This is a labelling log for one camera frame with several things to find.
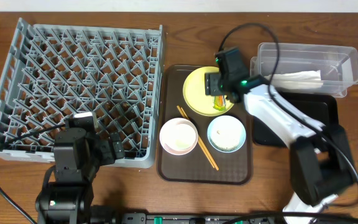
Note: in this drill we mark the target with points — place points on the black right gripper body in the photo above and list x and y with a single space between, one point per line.
215 86

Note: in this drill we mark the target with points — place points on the green snack wrapper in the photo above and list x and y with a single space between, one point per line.
219 103

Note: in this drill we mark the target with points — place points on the wooden chopstick left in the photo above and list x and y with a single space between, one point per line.
204 149

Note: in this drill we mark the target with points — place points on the pink bowl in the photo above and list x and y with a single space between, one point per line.
178 136

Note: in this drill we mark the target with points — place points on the grey plastic dish rack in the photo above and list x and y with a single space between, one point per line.
53 72

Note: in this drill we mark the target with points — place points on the yellow round plate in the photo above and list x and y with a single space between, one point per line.
195 97

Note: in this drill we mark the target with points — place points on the wooden chopstick right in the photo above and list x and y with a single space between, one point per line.
208 152

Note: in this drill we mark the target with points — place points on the brown serving tray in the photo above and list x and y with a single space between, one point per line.
235 168

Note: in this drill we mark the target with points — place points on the blue bowl with rice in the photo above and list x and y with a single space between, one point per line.
226 134

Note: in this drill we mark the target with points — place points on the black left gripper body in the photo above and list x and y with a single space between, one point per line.
108 149

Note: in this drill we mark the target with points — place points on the clear plastic bin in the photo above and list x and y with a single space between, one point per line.
338 65

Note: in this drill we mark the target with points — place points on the white napkin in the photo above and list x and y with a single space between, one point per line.
304 80

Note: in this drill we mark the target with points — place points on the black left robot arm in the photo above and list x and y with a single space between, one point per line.
67 191

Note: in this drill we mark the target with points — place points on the black plastic tray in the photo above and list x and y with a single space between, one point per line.
320 107

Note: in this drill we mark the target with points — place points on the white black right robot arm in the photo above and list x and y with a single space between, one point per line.
321 164

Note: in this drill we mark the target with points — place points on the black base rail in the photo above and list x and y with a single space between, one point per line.
261 217

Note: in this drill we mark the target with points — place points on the wooden chopstick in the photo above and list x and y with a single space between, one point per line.
204 149
208 152

